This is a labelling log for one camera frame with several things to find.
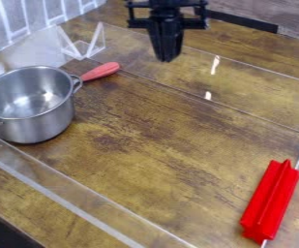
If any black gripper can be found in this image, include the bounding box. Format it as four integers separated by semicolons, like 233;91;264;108
124;0;208;62

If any silver metal pot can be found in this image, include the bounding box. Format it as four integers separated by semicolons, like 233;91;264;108
0;66;83;143

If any clear acrylic triangle stand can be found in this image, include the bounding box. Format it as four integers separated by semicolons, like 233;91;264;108
56;23;107;60

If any red plastic bracket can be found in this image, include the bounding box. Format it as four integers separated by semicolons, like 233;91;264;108
239;159;299;245

